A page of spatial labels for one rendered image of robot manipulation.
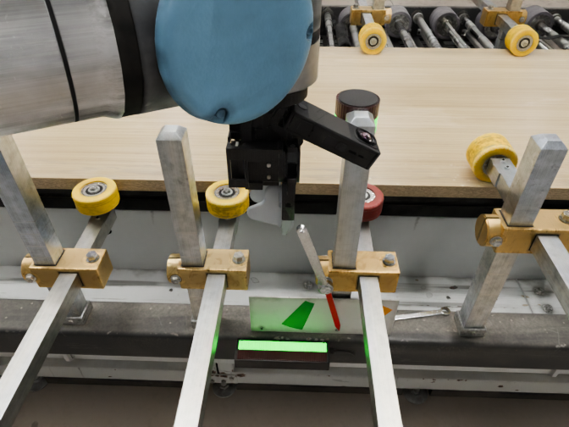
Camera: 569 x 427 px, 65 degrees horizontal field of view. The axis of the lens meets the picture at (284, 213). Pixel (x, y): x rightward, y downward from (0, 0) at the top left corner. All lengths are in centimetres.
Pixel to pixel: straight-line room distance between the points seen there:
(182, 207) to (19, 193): 24
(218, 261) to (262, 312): 13
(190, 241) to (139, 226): 33
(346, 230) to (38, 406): 132
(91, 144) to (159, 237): 25
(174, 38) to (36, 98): 7
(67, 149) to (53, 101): 84
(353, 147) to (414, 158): 48
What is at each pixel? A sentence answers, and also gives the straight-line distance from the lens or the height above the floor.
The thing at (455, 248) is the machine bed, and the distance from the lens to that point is 106.
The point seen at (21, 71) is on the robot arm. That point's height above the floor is 133.
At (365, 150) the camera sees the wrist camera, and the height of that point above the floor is 115.
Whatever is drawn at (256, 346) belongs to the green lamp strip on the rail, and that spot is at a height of 70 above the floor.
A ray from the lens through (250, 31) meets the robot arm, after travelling 23.
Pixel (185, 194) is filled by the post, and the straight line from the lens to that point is 66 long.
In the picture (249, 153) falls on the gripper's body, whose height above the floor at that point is 115.
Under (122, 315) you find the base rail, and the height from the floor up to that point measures 70.
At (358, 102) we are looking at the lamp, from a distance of 62.
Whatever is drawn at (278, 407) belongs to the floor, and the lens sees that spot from 157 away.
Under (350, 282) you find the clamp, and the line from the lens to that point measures 75.
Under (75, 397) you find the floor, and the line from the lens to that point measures 173.
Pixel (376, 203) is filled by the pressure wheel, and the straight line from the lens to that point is 81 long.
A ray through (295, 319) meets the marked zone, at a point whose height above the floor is 74.
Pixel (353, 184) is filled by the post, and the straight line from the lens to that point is 63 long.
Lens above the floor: 141
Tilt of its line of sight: 40 degrees down
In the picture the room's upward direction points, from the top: straight up
